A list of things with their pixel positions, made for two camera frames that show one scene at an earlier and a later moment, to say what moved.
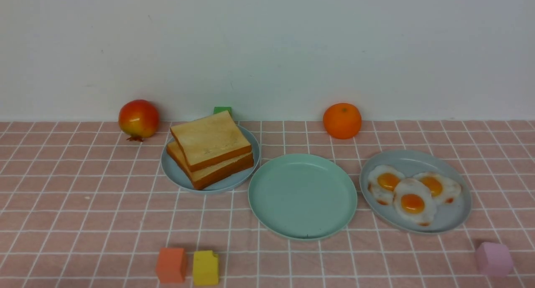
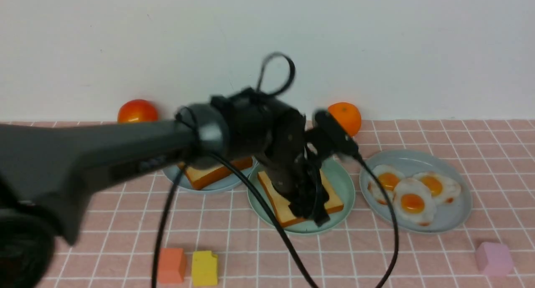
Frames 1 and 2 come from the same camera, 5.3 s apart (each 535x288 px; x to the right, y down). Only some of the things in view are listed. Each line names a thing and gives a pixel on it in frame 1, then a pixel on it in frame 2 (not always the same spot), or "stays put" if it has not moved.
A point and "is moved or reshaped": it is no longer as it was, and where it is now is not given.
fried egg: x=413 y=200 stays put
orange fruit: x=342 y=121 stays put
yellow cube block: x=205 y=271 stays put
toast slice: x=207 y=141 is moved or reshaped
